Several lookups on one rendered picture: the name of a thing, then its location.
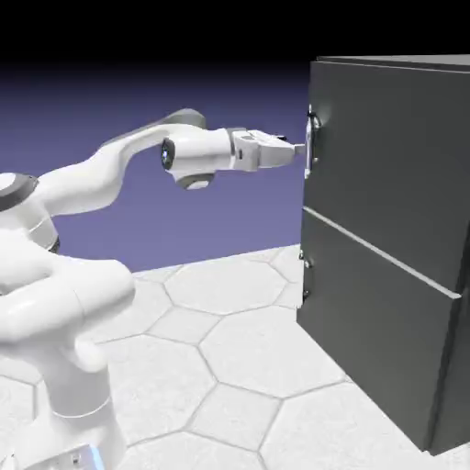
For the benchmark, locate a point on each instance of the dark grey tall cabinet door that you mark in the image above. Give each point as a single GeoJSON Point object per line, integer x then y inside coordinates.
{"type": "Point", "coordinates": [385, 165]}

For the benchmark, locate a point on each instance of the dark grey short cabinet door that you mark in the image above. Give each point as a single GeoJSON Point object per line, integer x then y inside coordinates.
{"type": "Point", "coordinates": [367, 330]}

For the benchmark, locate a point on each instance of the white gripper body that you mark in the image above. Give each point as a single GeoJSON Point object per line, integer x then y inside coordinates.
{"type": "Point", "coordinates": [274, 152]}

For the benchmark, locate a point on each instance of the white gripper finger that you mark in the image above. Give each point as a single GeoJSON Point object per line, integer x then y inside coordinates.
{"type": "Point", "coordinates": [299, 148]}

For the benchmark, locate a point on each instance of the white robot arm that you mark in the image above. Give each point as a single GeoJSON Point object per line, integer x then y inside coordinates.
{"type": "Point", "coordinates": [73, 183]}

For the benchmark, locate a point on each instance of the dark grey cabinet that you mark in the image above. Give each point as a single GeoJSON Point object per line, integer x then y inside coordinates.
{"type": "Point", "coordinates": [453, 367]}

